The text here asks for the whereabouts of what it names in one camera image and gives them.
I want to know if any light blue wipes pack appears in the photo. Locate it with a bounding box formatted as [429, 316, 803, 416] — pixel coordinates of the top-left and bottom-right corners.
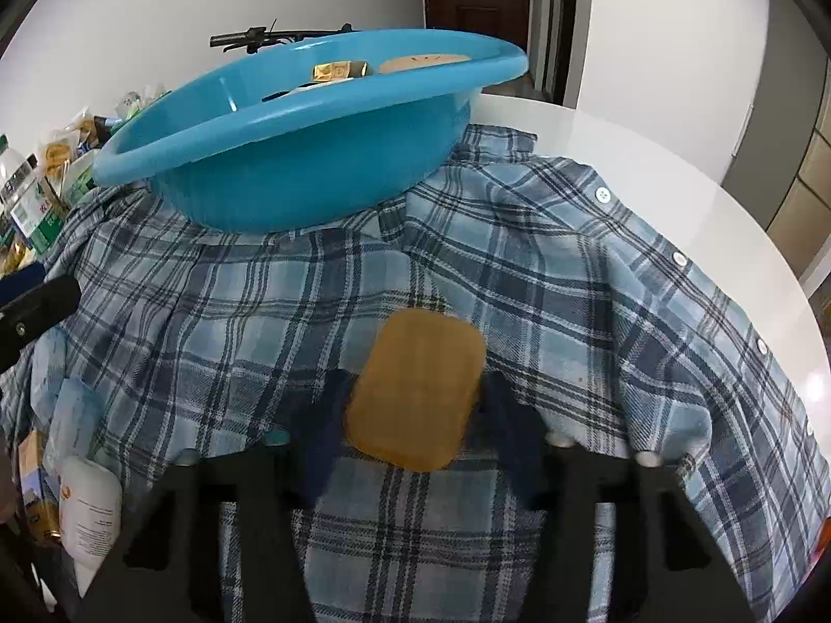
[44, 378, 104, 477]
[30, 328, 66, 432]

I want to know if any orange soap bar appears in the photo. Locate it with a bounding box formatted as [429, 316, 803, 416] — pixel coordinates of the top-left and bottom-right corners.
[344, 308, 486, 472]

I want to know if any white lotion bottle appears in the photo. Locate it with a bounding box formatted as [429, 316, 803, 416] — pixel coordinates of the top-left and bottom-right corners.
[59, 456, 123, 597]

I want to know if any green white carton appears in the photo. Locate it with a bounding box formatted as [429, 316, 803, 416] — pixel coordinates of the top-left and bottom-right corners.
[0, 135, 66, 256]

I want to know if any blue plaid shirt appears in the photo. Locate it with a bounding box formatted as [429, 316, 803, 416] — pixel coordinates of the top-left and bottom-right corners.
[2, 125, 829, 621]

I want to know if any blue plastic basin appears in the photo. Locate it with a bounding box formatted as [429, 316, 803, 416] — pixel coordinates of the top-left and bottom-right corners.
[93, 28, 528, 234]

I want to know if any gold foil box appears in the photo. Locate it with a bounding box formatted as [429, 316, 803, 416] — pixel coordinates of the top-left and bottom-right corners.
[311, 61, 372, 85]

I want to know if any beige round perforated disc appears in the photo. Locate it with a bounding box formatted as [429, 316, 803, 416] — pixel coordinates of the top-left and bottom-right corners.
[376, 53, 469, 75]

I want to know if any black folding bicycle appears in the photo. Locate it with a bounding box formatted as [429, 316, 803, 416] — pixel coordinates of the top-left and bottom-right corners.
[208, 23, 355, 55]

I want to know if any grey gold refrigerator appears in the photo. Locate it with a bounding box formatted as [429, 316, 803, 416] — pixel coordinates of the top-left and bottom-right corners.
[722, 0, 829, 276]

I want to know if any black sliding door frame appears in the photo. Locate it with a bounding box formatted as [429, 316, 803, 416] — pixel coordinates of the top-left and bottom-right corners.
[528, 0, 578, 105]

